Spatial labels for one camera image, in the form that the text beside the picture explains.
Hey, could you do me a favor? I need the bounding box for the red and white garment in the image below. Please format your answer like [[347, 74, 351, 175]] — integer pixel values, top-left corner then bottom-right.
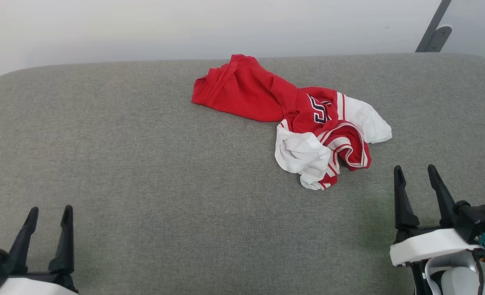
[[191, 54, 393, 191]]

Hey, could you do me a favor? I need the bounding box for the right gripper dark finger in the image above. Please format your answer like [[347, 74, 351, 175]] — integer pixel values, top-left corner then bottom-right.
[[394, 165, 420, 230], [427, 164, 457, 227]]

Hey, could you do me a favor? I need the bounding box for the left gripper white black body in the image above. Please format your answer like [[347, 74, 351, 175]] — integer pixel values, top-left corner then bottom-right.
[[0, 273, 79, 295]]

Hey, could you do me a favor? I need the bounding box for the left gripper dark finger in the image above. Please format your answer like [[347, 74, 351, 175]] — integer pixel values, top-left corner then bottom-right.
[[48, 205, 75, 275], [5, 207, 39, 275]]

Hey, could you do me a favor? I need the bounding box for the grey metal bracket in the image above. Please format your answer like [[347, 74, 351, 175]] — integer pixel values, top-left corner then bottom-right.
[[415, 0, 453, 53]]

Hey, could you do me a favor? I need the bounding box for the grey fabric sofa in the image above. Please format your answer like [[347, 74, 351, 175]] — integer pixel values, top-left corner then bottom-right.
[[0, 52, 485, 295]]

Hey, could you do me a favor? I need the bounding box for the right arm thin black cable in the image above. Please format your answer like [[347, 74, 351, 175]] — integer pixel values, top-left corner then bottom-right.
[[471, 249, 485, 295]]

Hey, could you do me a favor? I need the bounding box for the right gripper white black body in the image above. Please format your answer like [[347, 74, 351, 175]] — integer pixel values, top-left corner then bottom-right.
[[389, 226, 481, 267]]

